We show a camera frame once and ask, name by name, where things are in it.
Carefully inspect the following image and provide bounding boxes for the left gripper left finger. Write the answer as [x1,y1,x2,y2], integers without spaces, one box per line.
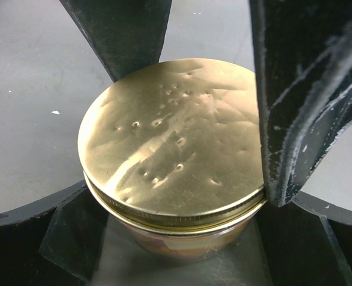
[0,181,108,285]

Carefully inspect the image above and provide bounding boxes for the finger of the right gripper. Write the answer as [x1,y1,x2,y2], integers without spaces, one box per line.
[250,1,352,207]
[60,0,172,82]

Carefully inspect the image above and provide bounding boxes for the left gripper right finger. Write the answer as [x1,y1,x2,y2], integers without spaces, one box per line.
[256,196,352,285]

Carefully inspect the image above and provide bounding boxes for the clear round container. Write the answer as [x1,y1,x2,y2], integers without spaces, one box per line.
[111,212,253,261]

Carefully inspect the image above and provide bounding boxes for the white round lid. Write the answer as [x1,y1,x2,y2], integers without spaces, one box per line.
[77,58,266,232]

